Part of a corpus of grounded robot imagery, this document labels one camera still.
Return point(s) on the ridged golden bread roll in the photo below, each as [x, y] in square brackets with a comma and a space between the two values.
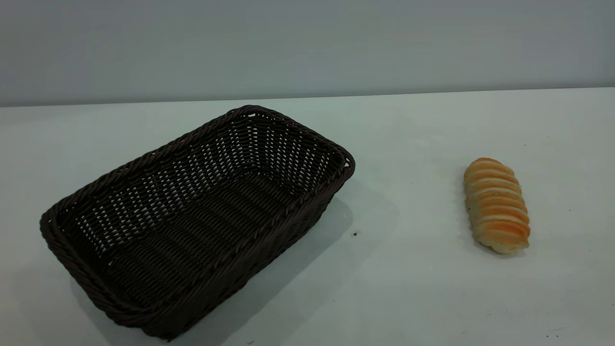
[497, 206]

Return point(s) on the dark brown woven basket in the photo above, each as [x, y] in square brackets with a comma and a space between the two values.
[192, 230]

